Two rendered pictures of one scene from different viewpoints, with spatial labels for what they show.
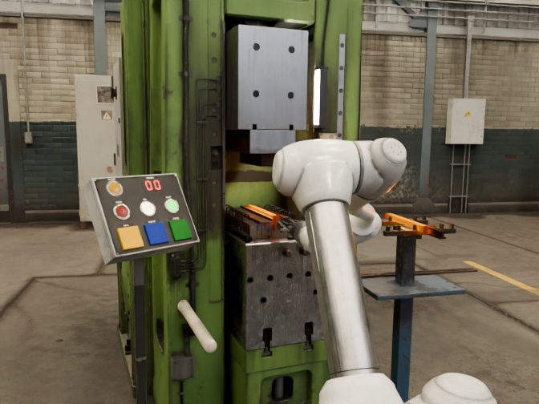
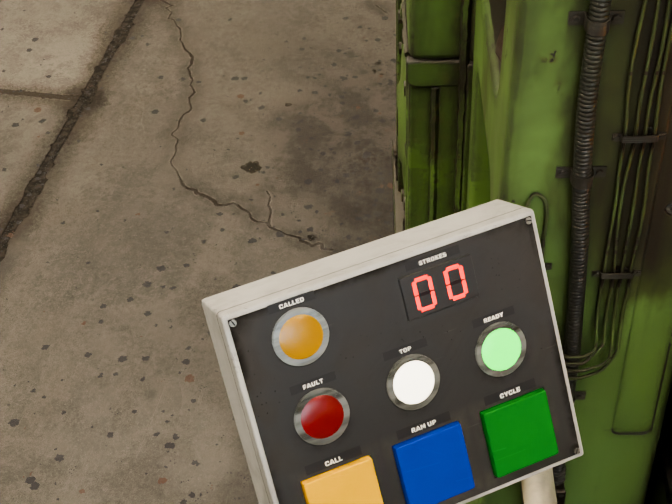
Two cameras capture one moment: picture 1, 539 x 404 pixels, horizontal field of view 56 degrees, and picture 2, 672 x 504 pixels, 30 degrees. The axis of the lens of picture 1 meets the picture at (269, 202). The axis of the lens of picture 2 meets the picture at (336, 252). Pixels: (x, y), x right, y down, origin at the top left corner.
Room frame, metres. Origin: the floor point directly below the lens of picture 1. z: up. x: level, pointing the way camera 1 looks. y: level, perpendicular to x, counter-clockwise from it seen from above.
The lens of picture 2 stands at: (0.96, 0.15, 2.05)
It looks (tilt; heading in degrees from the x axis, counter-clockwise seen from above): 44 degrees down; 24
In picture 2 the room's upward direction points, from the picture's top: 3 degrees counter-clockwise
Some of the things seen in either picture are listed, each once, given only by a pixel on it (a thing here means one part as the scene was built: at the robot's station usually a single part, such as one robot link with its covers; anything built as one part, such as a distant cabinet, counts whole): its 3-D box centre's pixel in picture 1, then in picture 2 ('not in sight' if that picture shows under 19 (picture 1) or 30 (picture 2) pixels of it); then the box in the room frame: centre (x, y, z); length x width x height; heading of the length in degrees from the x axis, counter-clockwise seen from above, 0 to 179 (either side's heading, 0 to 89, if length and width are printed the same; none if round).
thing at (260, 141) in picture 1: (255, 140); not in sight; (2.27, 0.06, 1.32); 0.42 x 0.20 x 0.10; 22
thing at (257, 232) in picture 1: (254, 220); not in sight; (2.27, 0.06, 0.96); 0.42 x 0.20 x 0.09; 22
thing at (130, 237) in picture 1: (130, 238); (343, 501); (1.63, 0.46, 1.01); 0.07 x 0.05 x 0.07; 137
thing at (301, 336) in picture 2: (114, 188); (300, 336); (1.69, 0.52, 1.16); 0.05 x 0.03 x 0.04; 112
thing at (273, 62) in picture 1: (265, 84); not in sight; (2.29, 0.03, 1.56); 0.42 x 0.39 x 0.40; 22
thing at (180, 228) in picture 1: (180, 230); (518, 431); (1.78, 0.32, 1.01); 0.07 x 0.05 x 0.07; 137
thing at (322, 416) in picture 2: (122, 211); (322, 416); (1.66, 0.49, 1.09); 0.05 x 0.03 x 0.04; 112
